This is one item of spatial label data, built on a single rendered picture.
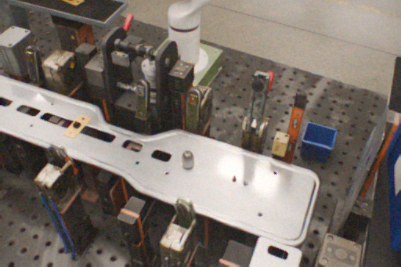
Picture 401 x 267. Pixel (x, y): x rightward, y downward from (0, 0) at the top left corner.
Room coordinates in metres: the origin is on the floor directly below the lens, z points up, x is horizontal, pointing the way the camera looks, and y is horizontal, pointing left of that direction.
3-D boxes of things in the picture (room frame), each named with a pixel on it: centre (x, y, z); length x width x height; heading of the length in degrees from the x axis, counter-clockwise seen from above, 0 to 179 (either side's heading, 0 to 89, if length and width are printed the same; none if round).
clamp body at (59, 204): (0.62, 0.36, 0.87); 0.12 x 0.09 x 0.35; 157
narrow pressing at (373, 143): (0.52, -0.32, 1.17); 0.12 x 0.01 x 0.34; 157
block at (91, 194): (0.82, 0.35, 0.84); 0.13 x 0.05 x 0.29; 157
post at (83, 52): (1.04, 0.36, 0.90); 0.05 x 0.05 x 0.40; 67
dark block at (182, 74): (0.92, 0.06, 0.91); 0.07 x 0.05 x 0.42; 157
